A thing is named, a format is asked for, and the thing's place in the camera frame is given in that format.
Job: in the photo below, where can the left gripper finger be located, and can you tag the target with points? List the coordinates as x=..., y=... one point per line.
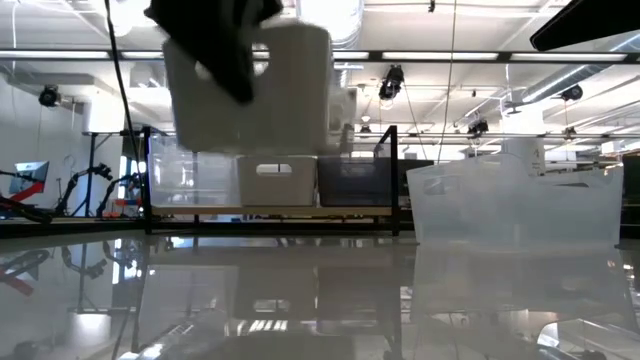
x=232, y=65

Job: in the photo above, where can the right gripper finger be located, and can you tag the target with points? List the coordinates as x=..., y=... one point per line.
x=590, y=25

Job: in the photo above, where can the grey translucent plastic basket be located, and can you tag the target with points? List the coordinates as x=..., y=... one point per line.
x=360, y=172
x=357, y=201

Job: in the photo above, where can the small black robot arm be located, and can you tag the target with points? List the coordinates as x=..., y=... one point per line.
x=131, y=180
x=102, y=171

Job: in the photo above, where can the black hanging ceiling device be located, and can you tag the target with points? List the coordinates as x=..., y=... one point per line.
x=391, y=85
x=49, y=96
x=477, y=129
x=571, y=93

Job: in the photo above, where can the long ceiling light strip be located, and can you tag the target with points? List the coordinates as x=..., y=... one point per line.
x=440, y=56

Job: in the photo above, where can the black T-shaped stand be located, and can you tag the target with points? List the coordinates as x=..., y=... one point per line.
x=91, y=170

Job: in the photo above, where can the grey monitor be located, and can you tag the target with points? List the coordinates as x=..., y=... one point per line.
x=30, y=175

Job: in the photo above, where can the wooden shelf with black frame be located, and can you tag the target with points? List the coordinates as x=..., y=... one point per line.
x=270, y=211

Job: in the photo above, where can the black aluminium table frame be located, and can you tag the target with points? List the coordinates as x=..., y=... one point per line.
x=75, y=229

